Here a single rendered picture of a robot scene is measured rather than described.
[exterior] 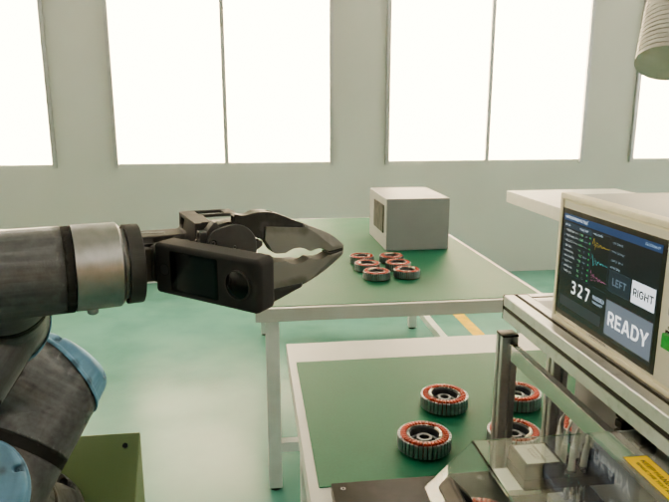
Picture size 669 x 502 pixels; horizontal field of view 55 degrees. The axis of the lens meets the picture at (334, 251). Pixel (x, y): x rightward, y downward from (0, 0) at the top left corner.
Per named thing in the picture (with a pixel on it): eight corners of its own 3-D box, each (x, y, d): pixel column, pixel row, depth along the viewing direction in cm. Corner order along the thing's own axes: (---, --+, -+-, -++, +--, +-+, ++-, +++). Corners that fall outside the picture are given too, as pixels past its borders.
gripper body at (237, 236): (235, 204, 66) (112, 211, 60) (266, 221, 58) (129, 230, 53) (235, 276, 68) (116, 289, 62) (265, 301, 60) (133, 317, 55)
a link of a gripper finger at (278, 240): (323, 209, 69) (240, 214, 64) (348, 220, 64) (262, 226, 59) (322, 238, 69) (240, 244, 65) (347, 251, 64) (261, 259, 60)
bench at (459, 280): (260, 497, 243) (255, 309, 226) (255, 331, 422) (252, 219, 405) (536, 476, 257) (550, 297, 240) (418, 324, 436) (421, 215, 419)
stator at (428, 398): (466, 397, 157) (467, 383, 156) (468, 419, 147) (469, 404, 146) (420, 394, 159) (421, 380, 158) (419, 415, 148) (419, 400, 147)
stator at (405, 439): (402, 463, 128) (402, 446, 128) (392, 435, 139) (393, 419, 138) (457, 460, 129) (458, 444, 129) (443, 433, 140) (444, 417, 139)
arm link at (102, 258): (74, 235, 51) (81, 331, 53) (133, 231, 53) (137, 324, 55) (65, 217, 57) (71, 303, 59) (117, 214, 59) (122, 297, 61)
